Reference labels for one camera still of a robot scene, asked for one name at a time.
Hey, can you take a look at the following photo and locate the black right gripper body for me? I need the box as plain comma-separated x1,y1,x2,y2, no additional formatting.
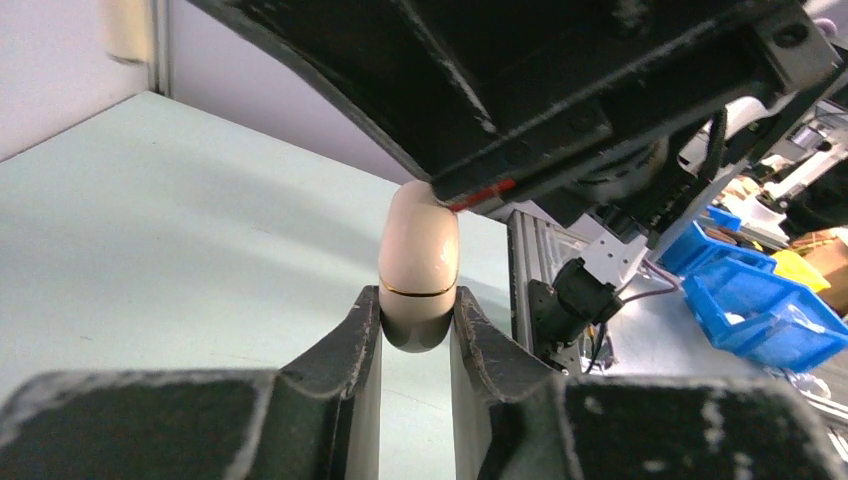
490,86,791,218

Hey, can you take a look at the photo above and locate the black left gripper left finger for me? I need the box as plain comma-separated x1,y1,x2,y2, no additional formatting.
1,286,382,479

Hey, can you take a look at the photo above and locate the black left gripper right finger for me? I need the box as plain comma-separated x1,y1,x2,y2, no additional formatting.
450,287,842,479

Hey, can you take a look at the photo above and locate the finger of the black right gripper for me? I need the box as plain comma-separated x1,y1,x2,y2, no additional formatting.
199,1,610,183
432,1,840,209

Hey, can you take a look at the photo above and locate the beige square earbud case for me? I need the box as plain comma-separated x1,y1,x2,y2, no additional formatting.
378,180,460,353

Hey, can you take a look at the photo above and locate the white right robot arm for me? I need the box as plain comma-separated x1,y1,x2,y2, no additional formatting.
199,1,840,360

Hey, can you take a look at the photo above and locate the blue plastic storage bin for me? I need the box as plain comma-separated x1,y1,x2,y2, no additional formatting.
682,259,847,373

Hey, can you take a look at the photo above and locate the yellow plastic storage bin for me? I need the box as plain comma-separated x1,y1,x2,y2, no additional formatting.
771,250,831,293

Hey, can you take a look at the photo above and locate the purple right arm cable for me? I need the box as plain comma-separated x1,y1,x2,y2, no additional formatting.
619,258,684,306

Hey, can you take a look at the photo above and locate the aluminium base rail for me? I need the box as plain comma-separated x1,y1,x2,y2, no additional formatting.
506,210,591,370

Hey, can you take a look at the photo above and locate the right aluminium frame post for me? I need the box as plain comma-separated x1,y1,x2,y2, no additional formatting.
102,0,172,99

